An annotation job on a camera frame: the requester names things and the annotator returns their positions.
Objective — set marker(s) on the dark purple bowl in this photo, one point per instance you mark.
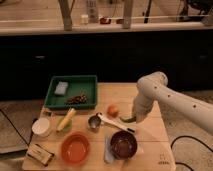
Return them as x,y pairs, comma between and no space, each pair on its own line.
123,145

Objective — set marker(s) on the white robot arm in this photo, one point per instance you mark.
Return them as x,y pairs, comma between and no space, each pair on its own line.
153,87

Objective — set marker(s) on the brown nut cluster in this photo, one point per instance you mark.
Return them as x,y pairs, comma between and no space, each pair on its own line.
76,100

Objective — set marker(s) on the orange tomato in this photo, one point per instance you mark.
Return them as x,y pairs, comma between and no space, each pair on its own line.
112,111

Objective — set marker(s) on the grey sponge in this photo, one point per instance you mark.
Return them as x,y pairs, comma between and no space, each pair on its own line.
61,88

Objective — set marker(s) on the red object on shelf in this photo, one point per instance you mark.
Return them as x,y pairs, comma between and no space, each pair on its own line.
105,20

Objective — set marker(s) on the brown white rectangular block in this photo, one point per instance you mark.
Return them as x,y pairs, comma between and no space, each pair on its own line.
40,154

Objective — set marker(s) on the green pepper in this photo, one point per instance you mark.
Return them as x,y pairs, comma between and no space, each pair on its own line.
128,119

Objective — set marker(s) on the orange bowl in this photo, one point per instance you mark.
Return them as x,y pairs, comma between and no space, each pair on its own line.
74,149

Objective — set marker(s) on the small white jar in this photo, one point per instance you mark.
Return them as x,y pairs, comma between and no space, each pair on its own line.
84,19

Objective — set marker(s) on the green plastic tray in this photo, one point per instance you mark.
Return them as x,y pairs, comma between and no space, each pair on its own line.
78,85

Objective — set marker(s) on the metal measuring cup white handle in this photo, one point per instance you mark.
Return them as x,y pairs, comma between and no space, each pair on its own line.
96,120

